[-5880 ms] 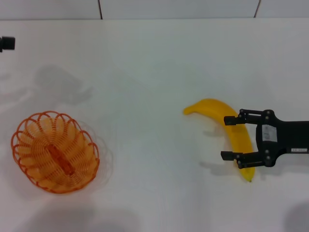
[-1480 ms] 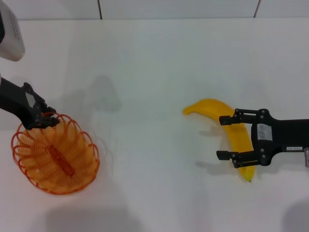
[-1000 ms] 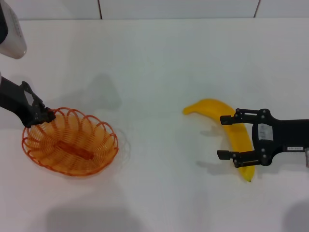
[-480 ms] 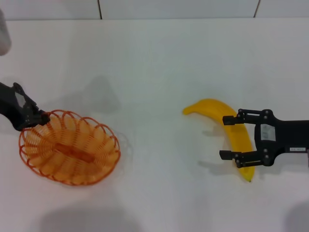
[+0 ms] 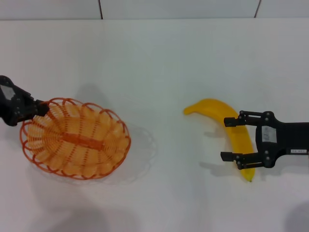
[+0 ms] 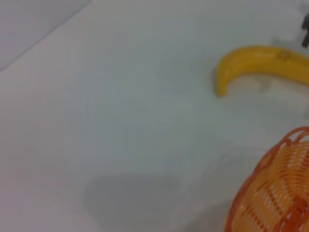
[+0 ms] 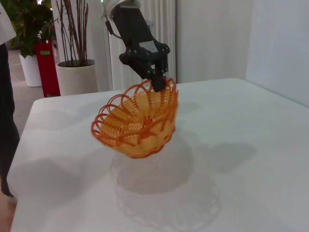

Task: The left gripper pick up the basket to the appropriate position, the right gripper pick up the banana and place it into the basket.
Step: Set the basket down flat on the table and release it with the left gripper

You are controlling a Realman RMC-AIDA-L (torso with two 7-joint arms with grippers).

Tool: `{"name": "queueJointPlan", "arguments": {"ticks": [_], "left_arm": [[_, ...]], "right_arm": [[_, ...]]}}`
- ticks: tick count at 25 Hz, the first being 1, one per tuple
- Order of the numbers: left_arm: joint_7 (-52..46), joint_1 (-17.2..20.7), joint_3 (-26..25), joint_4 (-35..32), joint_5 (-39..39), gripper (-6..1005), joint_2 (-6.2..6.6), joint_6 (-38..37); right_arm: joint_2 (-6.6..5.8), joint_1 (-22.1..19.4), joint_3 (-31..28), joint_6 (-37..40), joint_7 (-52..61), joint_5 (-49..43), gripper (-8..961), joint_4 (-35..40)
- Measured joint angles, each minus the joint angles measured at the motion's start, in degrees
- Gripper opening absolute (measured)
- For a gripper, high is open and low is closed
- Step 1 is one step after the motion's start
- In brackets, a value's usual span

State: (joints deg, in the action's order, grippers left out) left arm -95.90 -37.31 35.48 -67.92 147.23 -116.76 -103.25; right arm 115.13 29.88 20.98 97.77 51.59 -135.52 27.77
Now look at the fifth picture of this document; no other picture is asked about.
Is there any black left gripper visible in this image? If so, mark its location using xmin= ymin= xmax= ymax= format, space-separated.
xmin=0 ymin=75 xmax=50 ymax=127

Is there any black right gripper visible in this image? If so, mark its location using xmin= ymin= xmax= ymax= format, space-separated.
xmin=220 ymin=110 xmax=309 ymax=171

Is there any yellow banana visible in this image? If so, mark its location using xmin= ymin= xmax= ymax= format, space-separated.
xmin=183 ymin=98 xmax=256 ymax=183

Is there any orange wire basket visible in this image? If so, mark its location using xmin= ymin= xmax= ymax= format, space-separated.
xmin=19 ymin=97 xmax=132 ymax=180

